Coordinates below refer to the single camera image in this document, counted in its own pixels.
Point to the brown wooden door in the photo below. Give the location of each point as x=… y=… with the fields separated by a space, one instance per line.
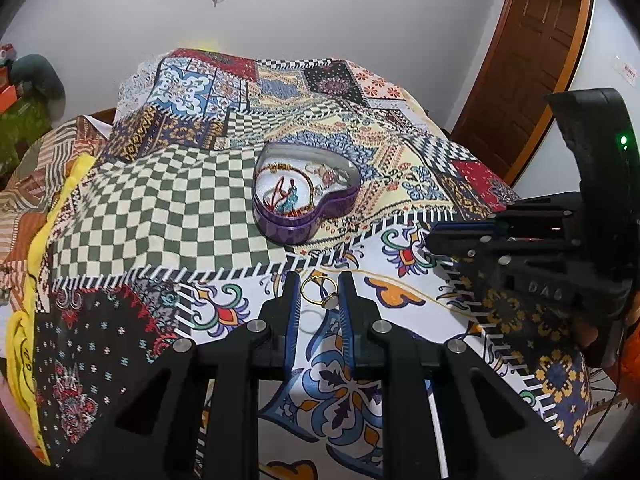
x=530 y=70

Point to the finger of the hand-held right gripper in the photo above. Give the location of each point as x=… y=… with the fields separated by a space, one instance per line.
x=452 y=247
x=460 y=229

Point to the patchwork printed cloth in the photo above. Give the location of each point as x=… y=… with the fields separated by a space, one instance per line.
x=200 y=200

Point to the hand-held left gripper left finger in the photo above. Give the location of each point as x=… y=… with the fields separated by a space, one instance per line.
x=295 y=310

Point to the white lace cloth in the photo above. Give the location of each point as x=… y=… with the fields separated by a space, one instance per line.
x=137 y=85

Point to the green patterned cloth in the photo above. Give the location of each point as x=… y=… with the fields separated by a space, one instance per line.
x=20 y=130

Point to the wall switch with red sticker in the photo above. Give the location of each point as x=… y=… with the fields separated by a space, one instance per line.
x=627 y=69

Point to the yellow printed blanket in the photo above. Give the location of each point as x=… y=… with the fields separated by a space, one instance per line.
x=30 y=310

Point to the orange box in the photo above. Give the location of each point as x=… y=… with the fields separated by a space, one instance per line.
x=7 y=97

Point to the striped orange quilt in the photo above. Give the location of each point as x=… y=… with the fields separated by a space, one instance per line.
x=30 y=195

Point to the person's right hand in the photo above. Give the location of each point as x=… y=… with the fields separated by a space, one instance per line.
x=590 y=332

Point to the yellow round object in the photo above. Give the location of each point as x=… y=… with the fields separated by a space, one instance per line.
x=200 y=46

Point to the white heart-printed sliding door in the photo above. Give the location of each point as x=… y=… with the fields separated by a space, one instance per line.
x=615 y=25

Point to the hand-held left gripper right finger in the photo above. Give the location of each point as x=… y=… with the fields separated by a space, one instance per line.
x=346 y=320

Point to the purple heart-shaped tin box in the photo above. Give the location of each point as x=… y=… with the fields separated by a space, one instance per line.
x=295 y=210

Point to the pile of household clutter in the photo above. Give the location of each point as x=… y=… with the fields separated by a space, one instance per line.
x=5 y=55

